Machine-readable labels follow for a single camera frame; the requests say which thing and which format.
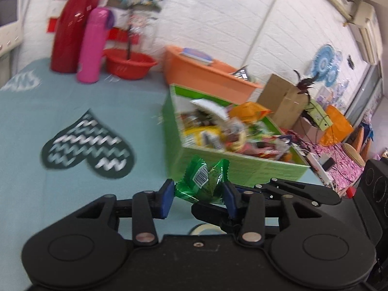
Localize red thermos jug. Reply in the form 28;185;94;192
51;0;99;74

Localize orange plastic bag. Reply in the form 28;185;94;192
319;105;354;146

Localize pink thermos bottle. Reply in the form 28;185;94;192
76;7;114;84

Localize clear glass jar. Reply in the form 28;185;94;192
126;8;151;60

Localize dark red leaf plant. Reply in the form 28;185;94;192
294;70;320;103

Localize pink floral bedsheet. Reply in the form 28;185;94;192
297;142;364;191

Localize stacked bowls with blue lid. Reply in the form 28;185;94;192
180;47;214;66

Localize white power strip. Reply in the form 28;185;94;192
306;153;333;185

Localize stainless steel bowl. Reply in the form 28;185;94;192
231;65;255;83

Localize brown cardboard box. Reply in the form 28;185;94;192
257;74;308;129

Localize red plastic basket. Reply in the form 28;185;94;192
103;48;158;80

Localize orange snack bag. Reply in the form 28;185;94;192
229;101;272;124

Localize green candy wrapper packet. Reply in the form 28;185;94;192
175;156;229;204

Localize small tan cardboard box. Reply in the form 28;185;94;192
292;117;324;144

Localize white appliance with screen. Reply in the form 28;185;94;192
0;0;24;56

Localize red round stool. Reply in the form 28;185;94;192
346;186;356;198

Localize orange plastic basin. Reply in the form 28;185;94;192
163;45;264;104

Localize green white small box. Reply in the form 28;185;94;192
305;99;333;131

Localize green white cardboard box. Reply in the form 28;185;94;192
162;85;310;186

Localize blue round wall decoration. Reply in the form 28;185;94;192
310;44;335;81

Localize white air conditioner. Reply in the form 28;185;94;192
327;0;383;66

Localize yellow soft bread snack bag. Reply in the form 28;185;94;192
182;126;221;147

